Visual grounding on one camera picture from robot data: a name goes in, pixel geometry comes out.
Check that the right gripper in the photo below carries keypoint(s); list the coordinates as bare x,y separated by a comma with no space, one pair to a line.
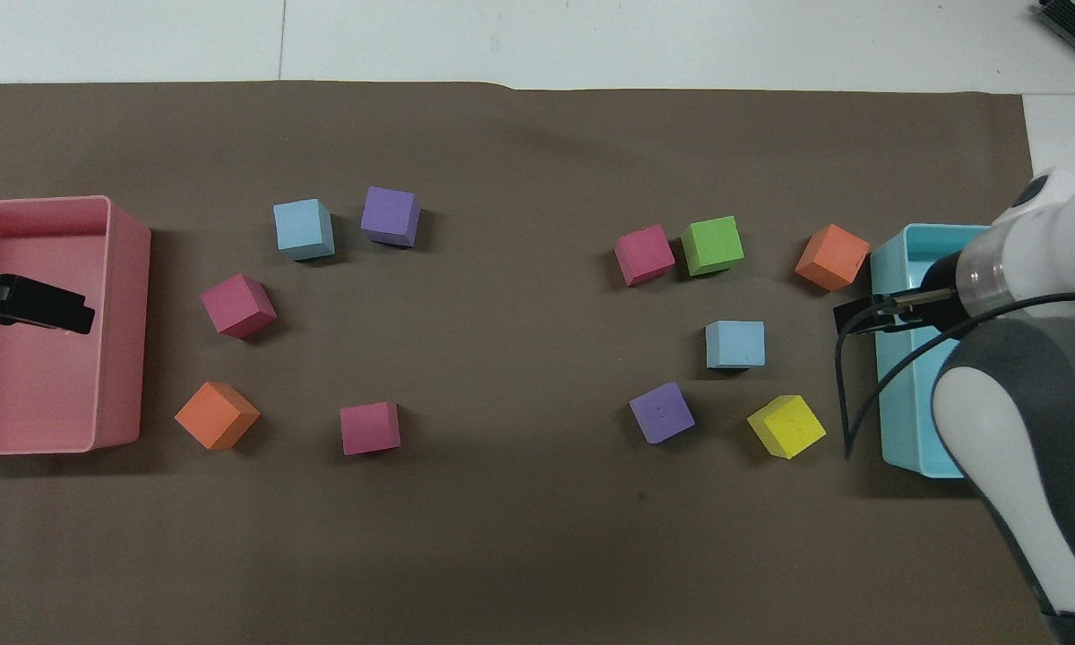
942,273

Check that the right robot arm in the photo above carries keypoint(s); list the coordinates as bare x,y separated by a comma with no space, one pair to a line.
1030,403

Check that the orange foam block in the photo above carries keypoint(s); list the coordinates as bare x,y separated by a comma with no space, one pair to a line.
831,256
216,416

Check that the cyan plastic bin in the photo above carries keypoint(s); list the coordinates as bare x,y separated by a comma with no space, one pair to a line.
903,394

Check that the yellow foam block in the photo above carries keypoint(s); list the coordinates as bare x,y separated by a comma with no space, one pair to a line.
786,426

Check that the light blue foam block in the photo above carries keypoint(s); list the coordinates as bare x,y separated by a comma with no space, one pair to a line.
735,344
303,228

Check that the green foam block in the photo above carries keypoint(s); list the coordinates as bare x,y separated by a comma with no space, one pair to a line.
712,245

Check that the magenta foam block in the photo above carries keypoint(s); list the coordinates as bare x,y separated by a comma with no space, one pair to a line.
369,428
237,305
644,254

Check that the purple foam block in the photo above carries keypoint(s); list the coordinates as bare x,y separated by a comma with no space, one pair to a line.
661,413
391,215

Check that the pink plastic bin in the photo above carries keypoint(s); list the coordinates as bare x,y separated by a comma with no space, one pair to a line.
45,358

